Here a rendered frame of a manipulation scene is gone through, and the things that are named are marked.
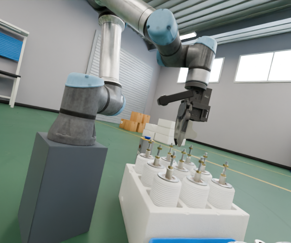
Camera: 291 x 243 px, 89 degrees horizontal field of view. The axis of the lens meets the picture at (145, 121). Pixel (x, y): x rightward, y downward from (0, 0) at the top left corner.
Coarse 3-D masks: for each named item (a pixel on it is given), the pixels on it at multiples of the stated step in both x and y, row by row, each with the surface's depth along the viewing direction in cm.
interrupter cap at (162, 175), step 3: (159, 174) 51; (162, 174) 52; (165, 174) 53; (159, 177) 49; (162, 177) 49; (165, 177) 50; (174, 177) 51; (177, 177) 52; (165, 180) 47; (168, 180) 47; (171, 180) 48; (174, 180) 48; (177, 180) 49
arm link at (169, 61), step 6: (180, 48) 46; (186, 48) 49; (174, 54) 47; (180, 54) 49; (186, 54) 49; (162, 60) 53; (168, 60) 50; (174, 60) 50; (180, 60) 50; (168, 66) 55; (174, 66) 53; (180, 66) 52
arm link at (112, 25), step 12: (108, 12) 61; (108, 24) 62; (120, 24) 64; (108, 36) 62; (120, 36) 66; (108, 48) 61; (108, 60) 61; (108, 72) 61; (108, 84) 59; (120, 84) 63; (120, 96) 63; (108, 108) 58; (120, 108) 64
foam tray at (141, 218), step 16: (128, 176) 68; (128, 192) 63; (144, 192) 51; (128, 208) 59; (144, 208) 45; (160, 208) 44; (176, 208) 46; (192, 208) 48; (208, 208) 53; (128, 224) 55; (144, 224) 43; (160, 224) 42; (176, 224) 44; (192, 224) 46; (208, 224) 48; (224, 224) 50; (240, 224) 52; (128, 240) 51; (144, 240) 41; (240, 240) 52
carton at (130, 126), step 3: (126, 120) 458; (126, 123) 455; (129, 123) 446; (132, 123) 442; (135, 123) 450; (126, 126) 453; (129, 126) 444; (132, 126) 444; (135, 126) 452; (126, 129) 451; (129, 129) 441; (132, 129) 446; (135, 129) 454
